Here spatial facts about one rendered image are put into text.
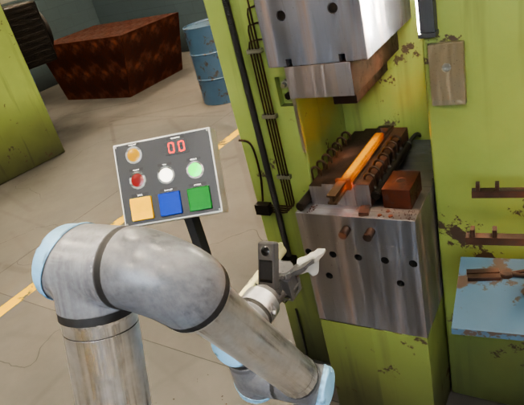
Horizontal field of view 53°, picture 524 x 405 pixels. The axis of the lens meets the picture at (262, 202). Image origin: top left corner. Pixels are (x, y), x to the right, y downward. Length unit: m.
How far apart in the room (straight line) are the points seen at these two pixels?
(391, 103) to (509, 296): 0.83
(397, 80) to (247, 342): 1.31
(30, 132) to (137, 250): 5.44
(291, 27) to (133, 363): 0.99
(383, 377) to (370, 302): 0.35
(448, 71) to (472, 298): 0.60
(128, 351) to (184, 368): 1.83
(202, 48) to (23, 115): 2.01
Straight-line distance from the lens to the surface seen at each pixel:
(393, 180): 1.63
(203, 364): 2.61
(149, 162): 1.78
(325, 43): 1.47
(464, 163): 1.64
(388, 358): 1.94
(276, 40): 1.53
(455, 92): 1.54
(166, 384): 2.60
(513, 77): 1.53
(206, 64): 6.12
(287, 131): 1.79
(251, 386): 1.22
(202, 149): 1.73
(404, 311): 1.76
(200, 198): 1.71
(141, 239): 0.71
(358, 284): 1.75
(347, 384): 2.14
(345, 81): 1.48
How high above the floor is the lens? 1.74
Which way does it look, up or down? 27 degrees down
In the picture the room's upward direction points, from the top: 15 degrees counter-clockwise
